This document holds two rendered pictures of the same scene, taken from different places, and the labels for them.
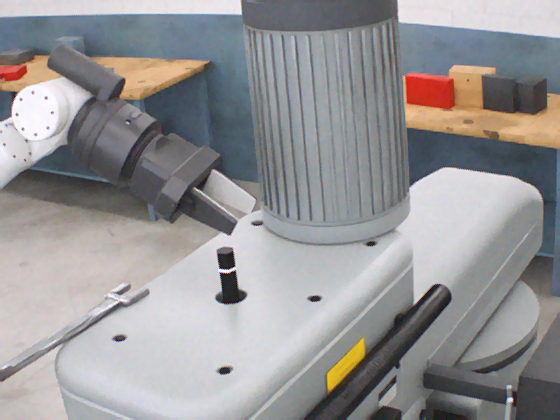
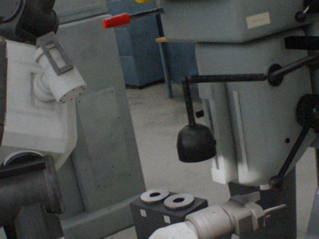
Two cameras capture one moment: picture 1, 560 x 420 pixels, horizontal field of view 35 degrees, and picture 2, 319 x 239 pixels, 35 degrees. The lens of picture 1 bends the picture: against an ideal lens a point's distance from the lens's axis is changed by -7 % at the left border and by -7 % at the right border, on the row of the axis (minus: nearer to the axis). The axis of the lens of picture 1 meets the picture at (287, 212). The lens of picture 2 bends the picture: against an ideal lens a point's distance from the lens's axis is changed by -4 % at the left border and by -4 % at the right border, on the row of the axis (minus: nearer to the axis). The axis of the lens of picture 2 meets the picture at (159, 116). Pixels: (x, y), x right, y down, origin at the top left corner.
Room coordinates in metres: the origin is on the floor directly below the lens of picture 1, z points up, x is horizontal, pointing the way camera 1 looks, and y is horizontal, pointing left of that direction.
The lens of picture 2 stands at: (-0.09, -0.16, 1.78)
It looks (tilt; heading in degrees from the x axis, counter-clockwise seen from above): 15 degrees down; 23
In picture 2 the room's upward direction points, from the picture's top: 11 degrees counter-clockwise
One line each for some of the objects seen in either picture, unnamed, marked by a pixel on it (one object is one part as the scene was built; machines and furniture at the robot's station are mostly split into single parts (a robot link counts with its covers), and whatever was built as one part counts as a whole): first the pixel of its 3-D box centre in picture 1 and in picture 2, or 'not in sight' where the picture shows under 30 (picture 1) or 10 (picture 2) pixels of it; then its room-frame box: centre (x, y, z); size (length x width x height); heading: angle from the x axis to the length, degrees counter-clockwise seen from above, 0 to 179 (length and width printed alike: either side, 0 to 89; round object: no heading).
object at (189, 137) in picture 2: not in sight; (195, 140); (0.79, 0.15, 1.46); 0.07 x 0.07 x 0.06
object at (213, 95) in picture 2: not in sight; (219, 132); (0.88, 0.14, 1.45); 0.04 x 0.04 x 0.21; 56
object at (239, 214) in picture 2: not in sight; (228, 221); (0.90, 0.15, 1.23); 0.13 x 0.12 x 0.10; 46
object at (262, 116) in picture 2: not in sight; (256, 104); (0.98, 0.07, 1.47); 0.21 x 0.19 x 0.32; 56
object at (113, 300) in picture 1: (69, 330); not in sight; (0.91, 0.26, 1.89); 0.24 x 0.04 x 0.01; 143
